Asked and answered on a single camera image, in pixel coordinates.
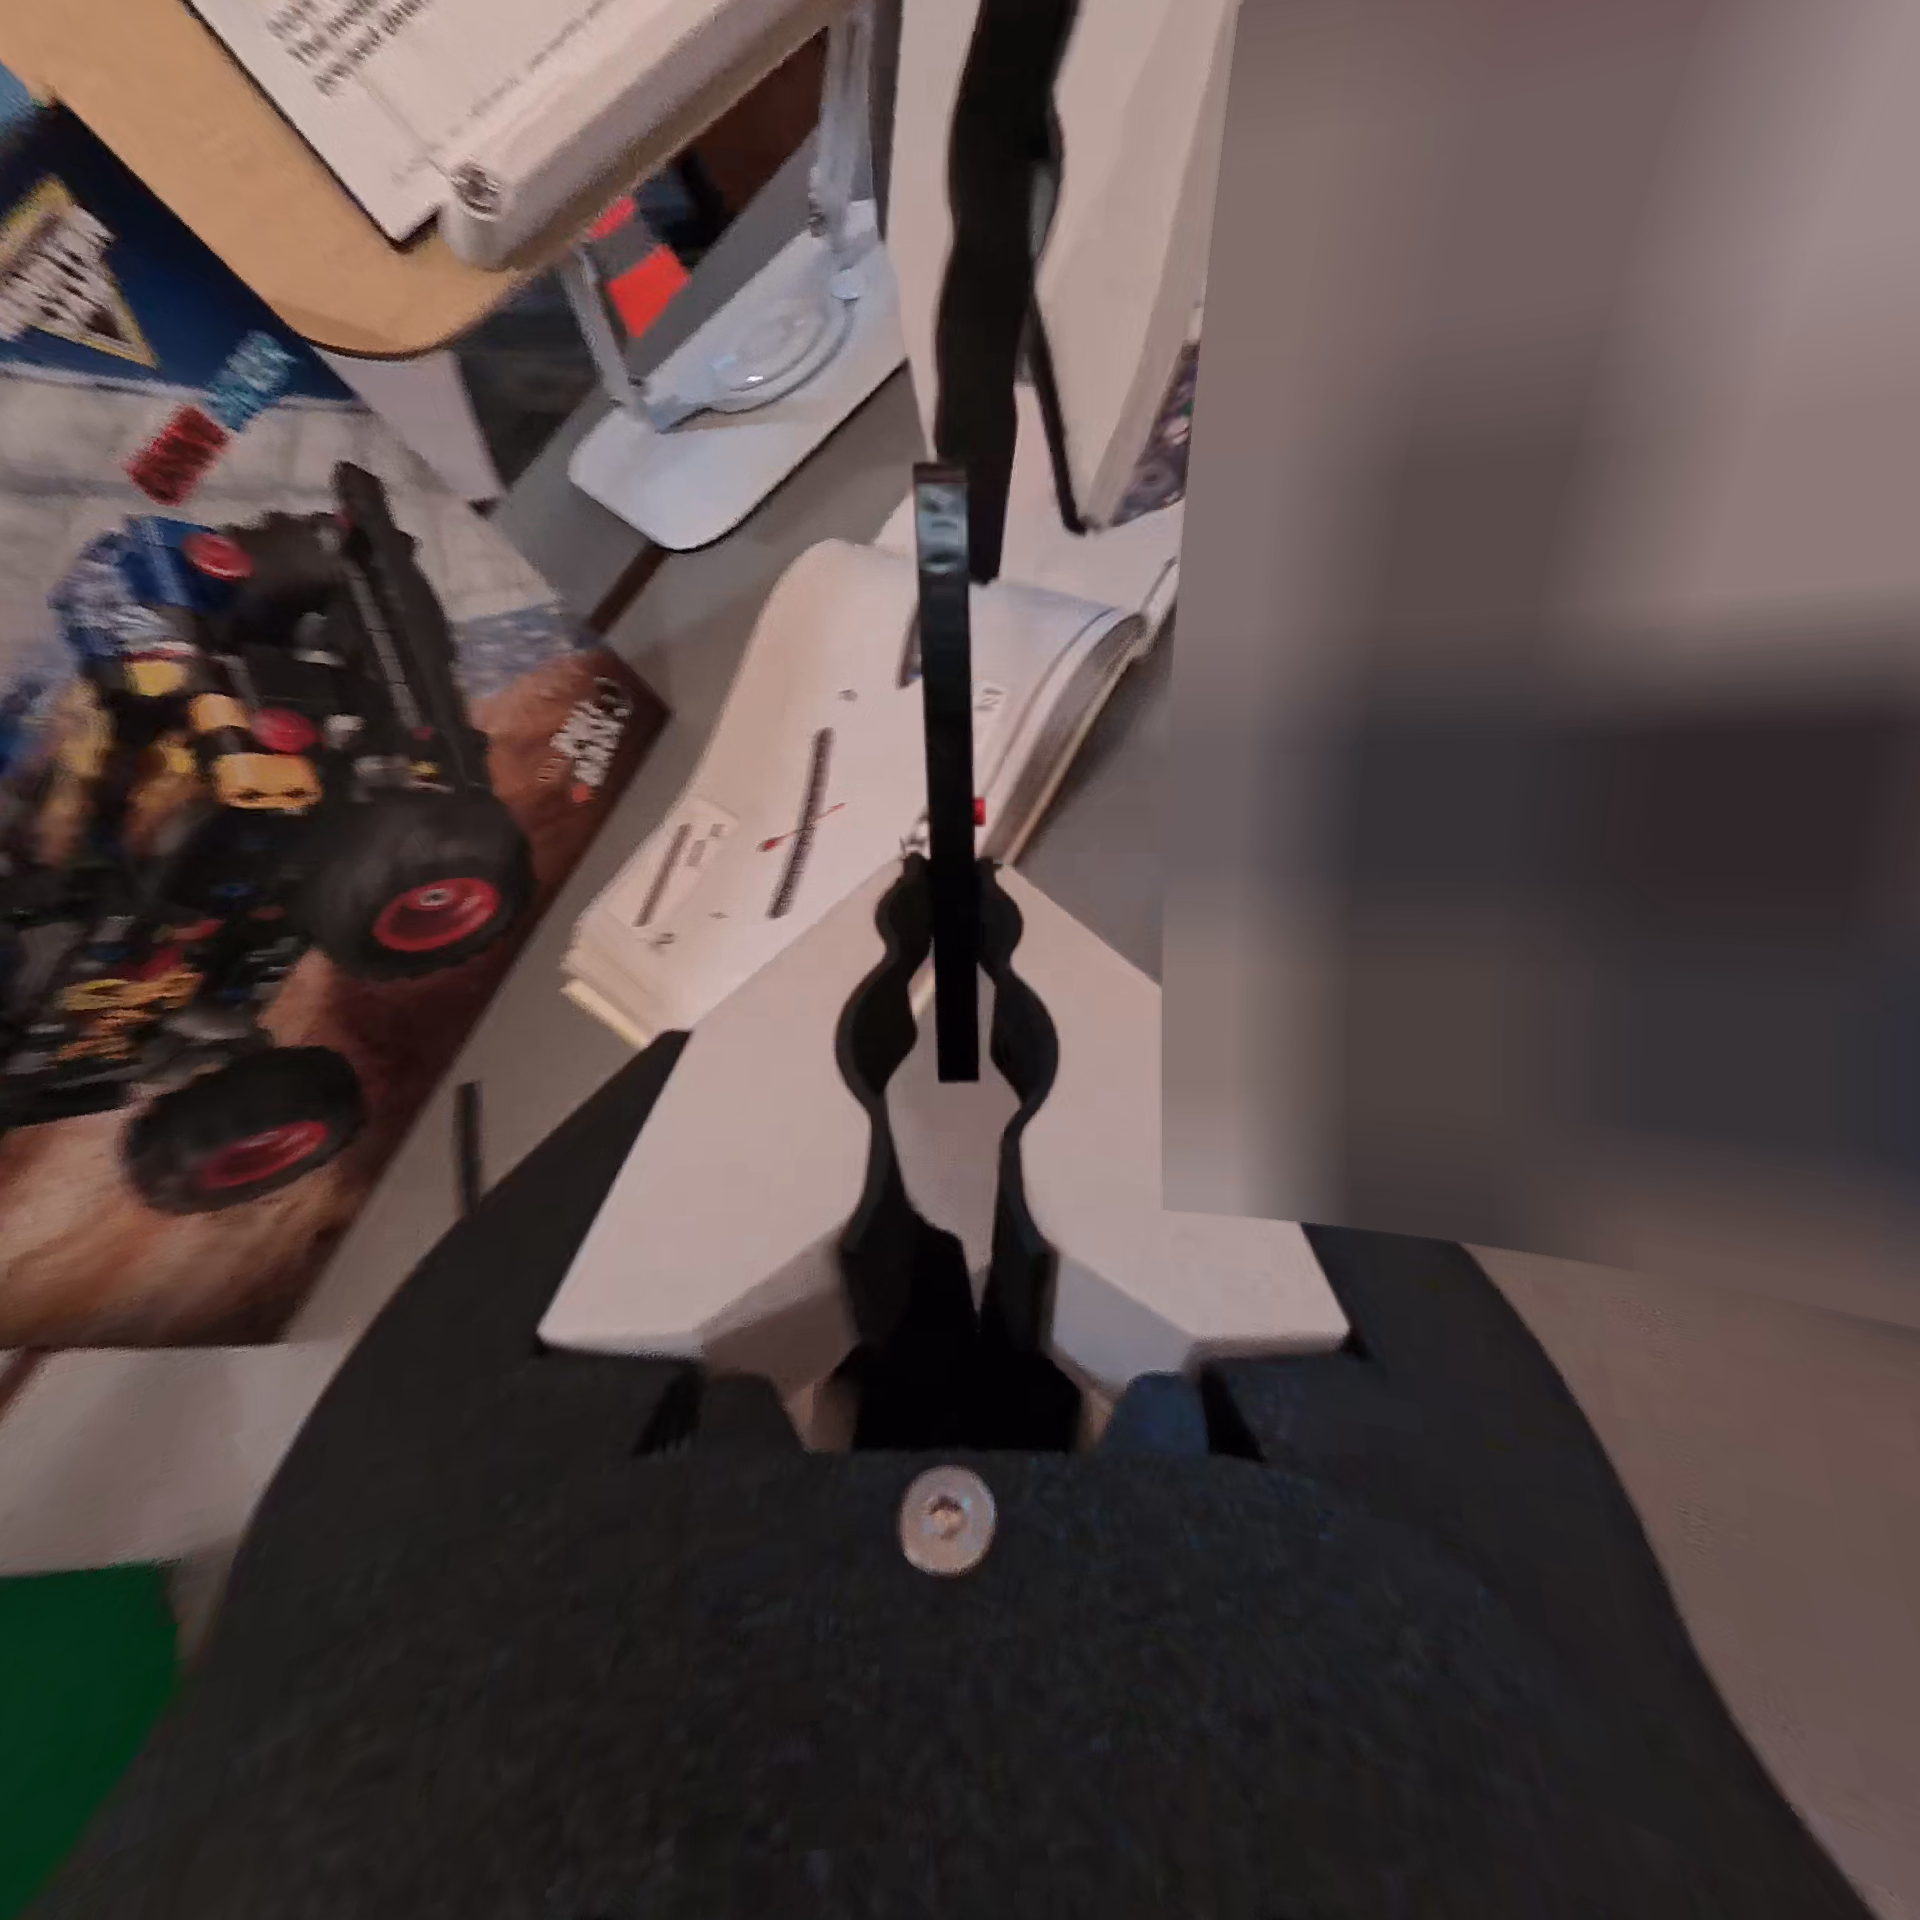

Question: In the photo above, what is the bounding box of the open lego instruction booklet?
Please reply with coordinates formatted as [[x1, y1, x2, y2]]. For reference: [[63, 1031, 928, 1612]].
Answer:
[[563, 536, 1181, 1047]]

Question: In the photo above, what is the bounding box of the white stand base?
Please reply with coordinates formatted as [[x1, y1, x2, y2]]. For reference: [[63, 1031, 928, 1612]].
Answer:
[[563, 0, 911, 552]]

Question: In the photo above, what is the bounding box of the lego truck set box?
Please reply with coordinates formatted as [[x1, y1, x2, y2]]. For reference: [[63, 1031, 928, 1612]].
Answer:
[[0, 59, 672, 1348]]

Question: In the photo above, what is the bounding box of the green fabric bag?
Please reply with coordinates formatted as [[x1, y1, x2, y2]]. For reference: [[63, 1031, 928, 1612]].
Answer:
[[0, 1560, 181, 1920]]

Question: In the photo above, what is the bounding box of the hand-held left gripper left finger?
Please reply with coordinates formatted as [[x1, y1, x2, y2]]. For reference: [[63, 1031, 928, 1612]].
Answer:
[[536, 853, 919, 1454]]

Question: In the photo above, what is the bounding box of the long black lego beam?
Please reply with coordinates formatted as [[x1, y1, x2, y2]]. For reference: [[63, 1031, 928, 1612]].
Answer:
[[910, 459, 986, 1085]]

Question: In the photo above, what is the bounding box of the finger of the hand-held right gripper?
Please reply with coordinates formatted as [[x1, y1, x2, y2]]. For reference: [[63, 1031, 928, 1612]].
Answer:
[[887, 0, 1082, 589], [1020, 0, 1241, 538]]

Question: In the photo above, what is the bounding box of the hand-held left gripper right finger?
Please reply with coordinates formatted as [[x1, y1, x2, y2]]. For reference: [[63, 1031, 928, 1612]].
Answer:
[[977, 853, 1351, 1449]]

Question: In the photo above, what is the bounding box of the orange traffic cone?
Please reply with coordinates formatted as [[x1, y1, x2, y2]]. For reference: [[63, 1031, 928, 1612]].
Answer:
[[581, 198, 695, 343]]

